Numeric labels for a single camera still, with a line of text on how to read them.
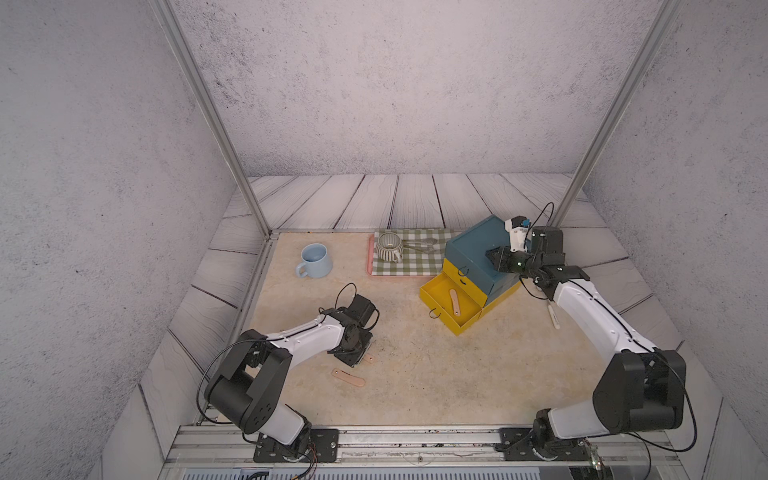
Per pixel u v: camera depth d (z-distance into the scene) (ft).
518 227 2.44
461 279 2.99
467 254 2.78
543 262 2.12
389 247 3.61
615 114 2.86
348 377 2.77
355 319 2.32
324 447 2.38
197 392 1.37
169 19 2.33
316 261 3.42
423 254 3.74
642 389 1.36
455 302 3.24
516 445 2.33
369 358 2.85
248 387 1.43
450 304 3.23
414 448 2.43
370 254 3.67
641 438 1.47
